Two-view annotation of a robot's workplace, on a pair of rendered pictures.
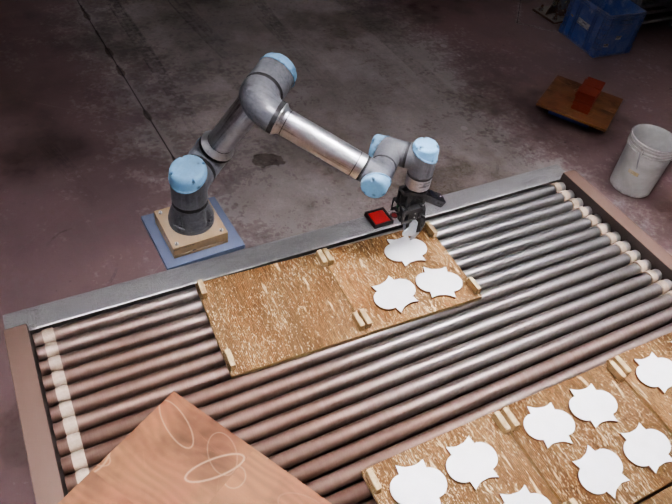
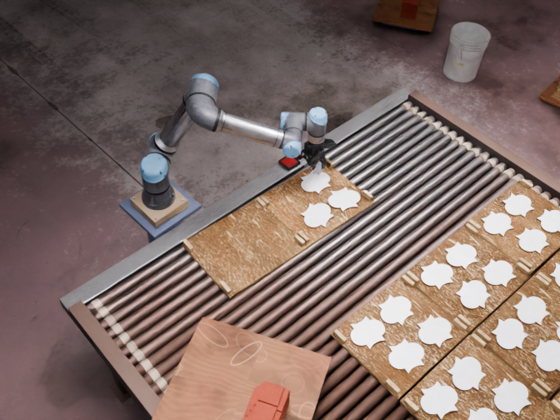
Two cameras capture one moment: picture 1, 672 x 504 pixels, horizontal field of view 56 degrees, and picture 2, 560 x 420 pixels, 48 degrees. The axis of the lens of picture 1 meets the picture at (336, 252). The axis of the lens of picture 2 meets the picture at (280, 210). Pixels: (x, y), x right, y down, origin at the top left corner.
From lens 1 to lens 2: 0.88 m
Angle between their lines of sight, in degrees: 8
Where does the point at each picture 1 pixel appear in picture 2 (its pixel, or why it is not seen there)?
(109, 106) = (17, 106)
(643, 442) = (495, 270)
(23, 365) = (92, 327)
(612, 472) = (480, 293)
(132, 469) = (197, 367)
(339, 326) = (287, 247)
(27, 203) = not seen: outside the picture
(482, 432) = (397, 290)
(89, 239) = (48, 225)
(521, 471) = (427, 307)
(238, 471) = (261, 352)
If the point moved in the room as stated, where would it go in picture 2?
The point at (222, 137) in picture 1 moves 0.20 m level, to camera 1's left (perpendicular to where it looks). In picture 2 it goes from (172, 137) to (125, 140)
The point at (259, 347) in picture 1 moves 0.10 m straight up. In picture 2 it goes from (241, 274) to (240, 260)
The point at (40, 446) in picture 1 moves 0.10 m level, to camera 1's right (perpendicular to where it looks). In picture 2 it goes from (128, 372) to (157, 368)
